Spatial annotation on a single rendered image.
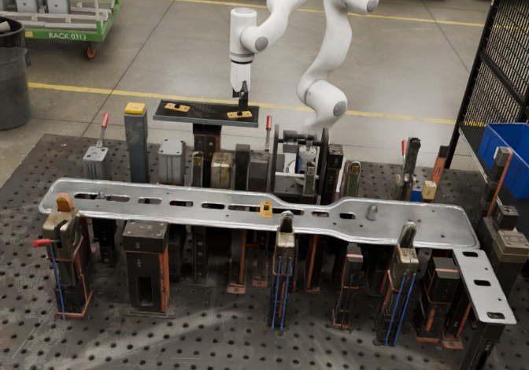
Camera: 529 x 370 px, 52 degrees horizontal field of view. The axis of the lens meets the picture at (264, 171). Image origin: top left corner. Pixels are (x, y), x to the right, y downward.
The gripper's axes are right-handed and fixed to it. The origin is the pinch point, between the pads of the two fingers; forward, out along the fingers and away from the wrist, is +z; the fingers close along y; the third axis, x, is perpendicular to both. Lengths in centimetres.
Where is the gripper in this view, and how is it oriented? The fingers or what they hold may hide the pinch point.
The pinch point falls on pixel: (239, 100)
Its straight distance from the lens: 192.5
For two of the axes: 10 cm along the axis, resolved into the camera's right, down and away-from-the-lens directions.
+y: 2.7, 5.4, -7.9
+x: 9.6, -0.9, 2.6
